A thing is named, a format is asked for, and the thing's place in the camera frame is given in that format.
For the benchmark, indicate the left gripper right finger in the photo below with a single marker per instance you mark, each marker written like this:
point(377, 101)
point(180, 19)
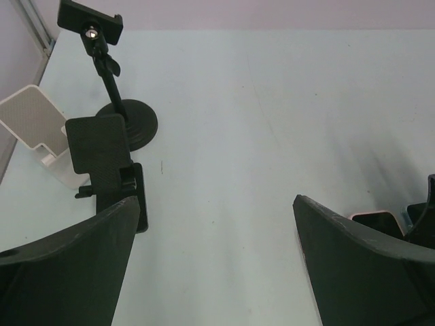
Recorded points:
point(360, 276)

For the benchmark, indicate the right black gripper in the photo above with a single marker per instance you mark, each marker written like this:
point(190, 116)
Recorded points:
point(422, 231)

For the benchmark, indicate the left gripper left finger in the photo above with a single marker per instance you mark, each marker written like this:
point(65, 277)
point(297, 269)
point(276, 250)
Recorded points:
point(72, 277)

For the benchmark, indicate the pink case phone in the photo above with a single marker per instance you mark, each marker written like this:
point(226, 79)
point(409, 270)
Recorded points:
point(381, 221)

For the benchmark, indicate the black square-base phone stand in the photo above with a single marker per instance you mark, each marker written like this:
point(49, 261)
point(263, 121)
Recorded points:
point(99, 147)

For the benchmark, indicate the white phone stand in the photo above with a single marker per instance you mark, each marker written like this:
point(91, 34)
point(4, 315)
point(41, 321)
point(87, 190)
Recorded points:
point(34, 120)

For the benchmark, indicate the black round-base phone stand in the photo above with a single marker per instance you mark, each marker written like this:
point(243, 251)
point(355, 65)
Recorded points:
point(98, 31)

